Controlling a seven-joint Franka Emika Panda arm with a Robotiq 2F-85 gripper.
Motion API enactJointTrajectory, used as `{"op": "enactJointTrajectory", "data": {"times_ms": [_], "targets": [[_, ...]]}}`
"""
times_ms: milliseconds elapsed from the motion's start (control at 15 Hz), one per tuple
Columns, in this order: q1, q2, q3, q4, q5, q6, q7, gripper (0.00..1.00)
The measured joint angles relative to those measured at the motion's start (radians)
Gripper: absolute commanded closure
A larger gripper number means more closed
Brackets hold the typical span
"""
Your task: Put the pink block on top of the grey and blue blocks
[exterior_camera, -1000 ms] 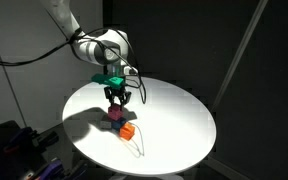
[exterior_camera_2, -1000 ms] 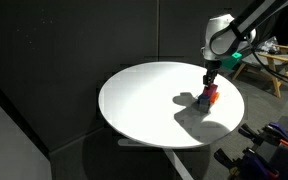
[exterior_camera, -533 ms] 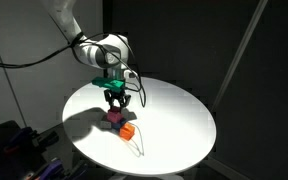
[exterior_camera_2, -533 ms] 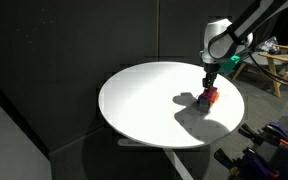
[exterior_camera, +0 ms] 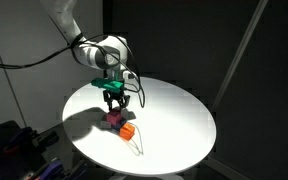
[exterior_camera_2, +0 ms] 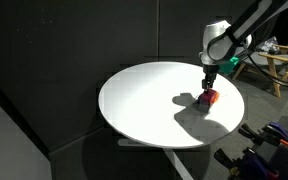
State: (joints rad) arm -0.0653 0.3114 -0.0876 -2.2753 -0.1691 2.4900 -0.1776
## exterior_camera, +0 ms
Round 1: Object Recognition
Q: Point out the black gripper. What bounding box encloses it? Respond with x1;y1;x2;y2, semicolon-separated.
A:
102;87;132;112

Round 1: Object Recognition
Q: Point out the pink block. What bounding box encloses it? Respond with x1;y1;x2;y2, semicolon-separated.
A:
105;109;123;126

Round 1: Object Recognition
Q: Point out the grey block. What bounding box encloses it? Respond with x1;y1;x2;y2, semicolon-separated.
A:
100;120;114;131

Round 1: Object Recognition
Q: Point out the orange block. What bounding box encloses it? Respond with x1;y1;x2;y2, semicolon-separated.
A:
118;122;136;141

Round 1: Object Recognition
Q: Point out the black clamp with red tip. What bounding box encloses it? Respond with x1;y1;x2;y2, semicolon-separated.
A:
3;125;59;155

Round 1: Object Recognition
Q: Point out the grey diagonal metal pole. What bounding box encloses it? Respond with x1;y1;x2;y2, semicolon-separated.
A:
211;0;269;112

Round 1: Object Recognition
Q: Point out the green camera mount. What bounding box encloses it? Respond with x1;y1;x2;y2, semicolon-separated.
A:
90;77;125;93

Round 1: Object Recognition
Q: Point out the small white wrist camera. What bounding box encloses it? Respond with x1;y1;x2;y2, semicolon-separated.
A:
123;71;136;82

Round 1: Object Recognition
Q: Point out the purple handled clamp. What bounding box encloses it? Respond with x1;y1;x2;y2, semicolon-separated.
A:
35;157;89;180

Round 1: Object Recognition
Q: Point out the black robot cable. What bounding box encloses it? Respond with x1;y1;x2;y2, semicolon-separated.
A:
0;33;147;110

